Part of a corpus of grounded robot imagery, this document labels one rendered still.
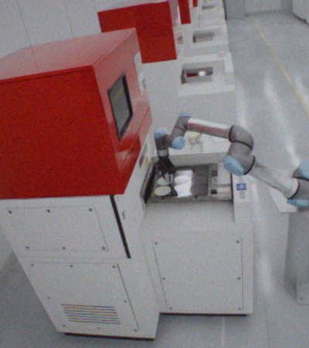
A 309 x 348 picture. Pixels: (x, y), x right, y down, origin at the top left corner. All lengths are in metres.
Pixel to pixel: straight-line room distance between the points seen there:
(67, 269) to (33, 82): 1.07
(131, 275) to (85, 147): 0.79
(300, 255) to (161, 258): 0.95
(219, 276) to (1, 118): 1.48
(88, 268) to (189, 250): 0.57
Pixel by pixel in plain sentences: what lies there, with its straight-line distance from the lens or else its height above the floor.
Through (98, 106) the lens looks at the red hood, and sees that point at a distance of 1.39.
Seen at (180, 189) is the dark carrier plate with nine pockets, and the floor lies 0.90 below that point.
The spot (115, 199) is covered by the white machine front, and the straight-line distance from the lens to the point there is 1.60.
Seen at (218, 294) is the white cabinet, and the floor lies 0.29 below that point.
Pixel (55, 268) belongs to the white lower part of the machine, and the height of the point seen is 0.73.
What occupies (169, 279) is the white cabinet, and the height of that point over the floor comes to 0.43.
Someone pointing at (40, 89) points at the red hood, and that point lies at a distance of 1.46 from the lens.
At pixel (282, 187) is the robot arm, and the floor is 1.01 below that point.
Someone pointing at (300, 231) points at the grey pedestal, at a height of 0.55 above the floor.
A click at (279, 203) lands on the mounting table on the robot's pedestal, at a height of 0.82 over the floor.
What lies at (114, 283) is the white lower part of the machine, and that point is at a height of 0.62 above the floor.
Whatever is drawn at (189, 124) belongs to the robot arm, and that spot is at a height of 1.30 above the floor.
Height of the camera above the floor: 2.09
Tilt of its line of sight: 31 degrees down
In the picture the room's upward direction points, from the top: 11 degrees counter-clockwise
